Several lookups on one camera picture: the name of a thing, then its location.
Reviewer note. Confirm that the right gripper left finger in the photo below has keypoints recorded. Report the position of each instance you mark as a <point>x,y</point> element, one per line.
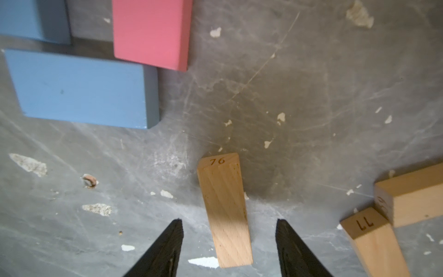
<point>161,259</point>

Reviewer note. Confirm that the wooden block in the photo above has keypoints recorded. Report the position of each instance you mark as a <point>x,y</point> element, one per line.
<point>412,197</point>
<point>220,180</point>
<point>375,244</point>

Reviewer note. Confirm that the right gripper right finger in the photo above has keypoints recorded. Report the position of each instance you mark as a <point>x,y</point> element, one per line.
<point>295,257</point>

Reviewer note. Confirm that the pink block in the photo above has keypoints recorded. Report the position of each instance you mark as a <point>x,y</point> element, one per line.
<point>153,32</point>

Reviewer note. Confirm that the light blue block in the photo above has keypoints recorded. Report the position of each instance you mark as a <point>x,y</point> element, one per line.
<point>45,20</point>
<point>86,90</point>

